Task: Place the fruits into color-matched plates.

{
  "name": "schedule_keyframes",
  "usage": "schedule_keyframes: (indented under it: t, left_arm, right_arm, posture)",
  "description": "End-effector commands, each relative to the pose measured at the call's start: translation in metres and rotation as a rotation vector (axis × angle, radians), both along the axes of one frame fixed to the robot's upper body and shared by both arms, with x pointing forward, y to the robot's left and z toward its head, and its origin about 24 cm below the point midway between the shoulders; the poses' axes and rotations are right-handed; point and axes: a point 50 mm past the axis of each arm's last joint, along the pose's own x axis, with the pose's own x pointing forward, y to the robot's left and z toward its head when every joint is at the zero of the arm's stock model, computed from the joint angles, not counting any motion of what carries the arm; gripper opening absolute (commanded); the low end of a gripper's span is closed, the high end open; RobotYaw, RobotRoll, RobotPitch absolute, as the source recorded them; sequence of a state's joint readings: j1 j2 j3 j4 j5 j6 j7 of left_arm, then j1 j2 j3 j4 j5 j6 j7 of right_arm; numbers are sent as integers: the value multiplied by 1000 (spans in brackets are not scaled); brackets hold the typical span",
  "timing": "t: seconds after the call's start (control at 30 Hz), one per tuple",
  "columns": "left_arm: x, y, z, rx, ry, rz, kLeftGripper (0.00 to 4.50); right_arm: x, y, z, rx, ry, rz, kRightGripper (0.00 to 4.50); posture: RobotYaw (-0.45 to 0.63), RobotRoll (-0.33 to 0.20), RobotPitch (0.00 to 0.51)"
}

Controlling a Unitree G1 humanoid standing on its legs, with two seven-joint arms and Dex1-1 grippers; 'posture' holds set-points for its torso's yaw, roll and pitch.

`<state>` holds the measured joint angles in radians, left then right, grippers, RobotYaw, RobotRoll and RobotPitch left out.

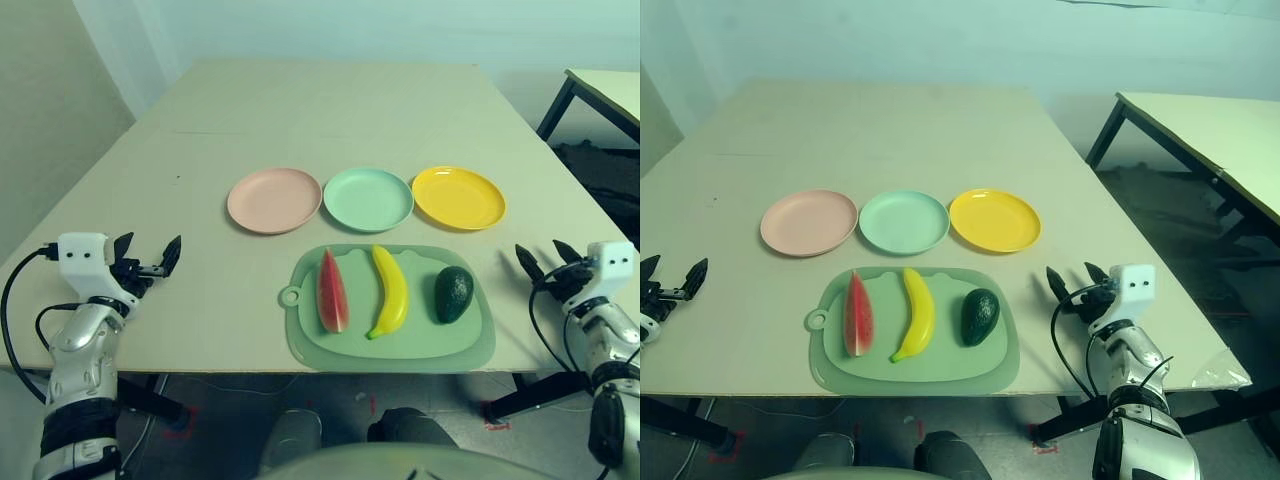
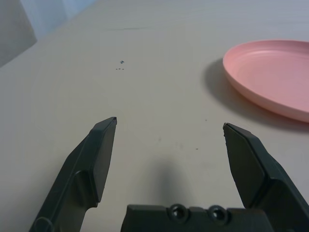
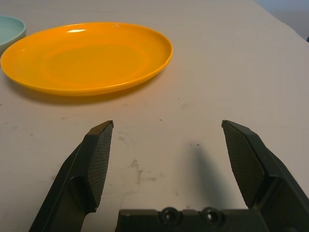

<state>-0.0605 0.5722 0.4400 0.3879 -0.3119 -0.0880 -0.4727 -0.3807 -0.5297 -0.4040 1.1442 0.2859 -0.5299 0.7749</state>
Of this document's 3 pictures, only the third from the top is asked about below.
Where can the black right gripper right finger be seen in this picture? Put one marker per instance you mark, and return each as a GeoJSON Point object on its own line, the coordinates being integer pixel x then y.
{"type": "Point", "coordinates": [272, 183]}

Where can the mint green plate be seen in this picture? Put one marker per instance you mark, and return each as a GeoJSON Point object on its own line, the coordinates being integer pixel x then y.
{"type": "Point", "coordinates": [9, 29]}

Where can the yellow plastic plate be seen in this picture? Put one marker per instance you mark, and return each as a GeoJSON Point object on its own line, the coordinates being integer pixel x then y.
{"type": "Point", "coordinates": [84, 60]}

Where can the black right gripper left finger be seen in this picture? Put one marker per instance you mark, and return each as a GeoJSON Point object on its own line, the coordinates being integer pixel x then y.
{"type": "Point", "coordinates": [77, 174]}

